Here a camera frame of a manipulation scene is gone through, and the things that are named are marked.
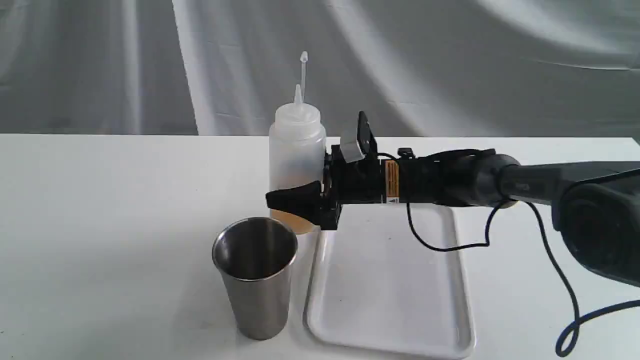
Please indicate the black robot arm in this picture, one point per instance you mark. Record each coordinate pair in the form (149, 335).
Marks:
(594, 204)

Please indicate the translucent plastic squeeze bottle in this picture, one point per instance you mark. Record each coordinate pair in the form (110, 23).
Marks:
(297, 140)

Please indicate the stainless steel cup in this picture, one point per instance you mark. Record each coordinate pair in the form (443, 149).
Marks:
(254, 257)

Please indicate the white rectangular plastic tray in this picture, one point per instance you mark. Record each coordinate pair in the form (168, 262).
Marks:
(374, 286)

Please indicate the grey fabric backdrop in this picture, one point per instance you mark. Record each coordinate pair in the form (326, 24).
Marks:
(429, 68)

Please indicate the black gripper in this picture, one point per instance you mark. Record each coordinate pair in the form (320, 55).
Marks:
(375, 179)

